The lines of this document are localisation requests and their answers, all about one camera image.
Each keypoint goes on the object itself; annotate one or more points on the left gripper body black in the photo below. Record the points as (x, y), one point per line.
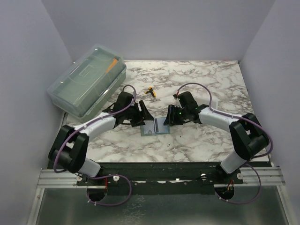
(133, 115)

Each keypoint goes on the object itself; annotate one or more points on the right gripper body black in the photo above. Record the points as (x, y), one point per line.
(179, 115)

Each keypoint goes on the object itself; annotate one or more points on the green card holder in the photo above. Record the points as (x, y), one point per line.
(148, 128)

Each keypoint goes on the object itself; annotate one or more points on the white plastic card tray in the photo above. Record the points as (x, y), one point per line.
(204, 101)

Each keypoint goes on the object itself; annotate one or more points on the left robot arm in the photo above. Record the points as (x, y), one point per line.
(69, 150)

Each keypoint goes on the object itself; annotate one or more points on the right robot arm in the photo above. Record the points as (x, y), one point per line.
(247, 136)

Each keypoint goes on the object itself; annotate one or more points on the clear plastic storage box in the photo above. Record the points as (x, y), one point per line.
(88, 84)

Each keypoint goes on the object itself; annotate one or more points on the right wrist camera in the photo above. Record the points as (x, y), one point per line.
(177, 102)

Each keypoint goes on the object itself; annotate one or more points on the yellow handled hex key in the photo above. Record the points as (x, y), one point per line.
(149, 91)

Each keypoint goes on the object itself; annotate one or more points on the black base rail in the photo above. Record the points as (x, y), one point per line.
(162, 178)

